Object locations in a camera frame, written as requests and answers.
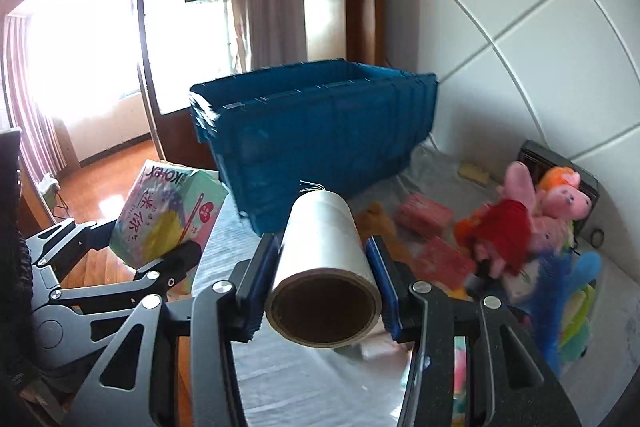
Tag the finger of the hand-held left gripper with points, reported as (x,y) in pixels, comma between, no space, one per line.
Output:
(65,239)
(150,279)

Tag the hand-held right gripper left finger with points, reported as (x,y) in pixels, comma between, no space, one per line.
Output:
(270,277)

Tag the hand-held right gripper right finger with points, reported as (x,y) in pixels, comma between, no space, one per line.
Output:
(377,277)

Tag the clear film roll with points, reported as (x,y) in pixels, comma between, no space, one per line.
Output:
(320,247)

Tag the pastel sanitary pad packet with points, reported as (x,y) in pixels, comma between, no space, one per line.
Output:
(165,212)

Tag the blue plastic crate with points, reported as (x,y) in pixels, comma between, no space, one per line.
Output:
(310,147)

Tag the red dress pig plush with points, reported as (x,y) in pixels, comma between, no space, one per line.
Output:
(505,227)

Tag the orange dress pig plush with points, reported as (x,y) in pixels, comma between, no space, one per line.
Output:
(565,199)

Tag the brown plush toy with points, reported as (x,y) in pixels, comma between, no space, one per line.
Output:
(375,219)

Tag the pink labelled box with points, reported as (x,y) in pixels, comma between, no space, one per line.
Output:
(445,262)

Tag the pink tissue packet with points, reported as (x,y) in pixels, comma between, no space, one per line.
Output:
(425,213)

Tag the grey striped bedsheet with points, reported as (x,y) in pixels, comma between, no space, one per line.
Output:
(310,382)

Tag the pink striped curtain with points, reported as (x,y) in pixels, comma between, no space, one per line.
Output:
(30,107)

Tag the yellow sponge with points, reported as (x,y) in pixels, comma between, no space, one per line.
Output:
(475,173)

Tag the blue feather duster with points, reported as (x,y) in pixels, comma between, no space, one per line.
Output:
(550,307)

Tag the small pink pig plush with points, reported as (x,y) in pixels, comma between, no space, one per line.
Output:
(550,232)

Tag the black box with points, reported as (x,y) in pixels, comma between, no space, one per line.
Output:
(540,157)

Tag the green plush toy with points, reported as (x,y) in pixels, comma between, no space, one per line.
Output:
(580,322)

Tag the blue plush toy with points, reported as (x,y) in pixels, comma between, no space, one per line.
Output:
(587,269)

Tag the wooden door frame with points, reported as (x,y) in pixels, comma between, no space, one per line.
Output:
(145,57)

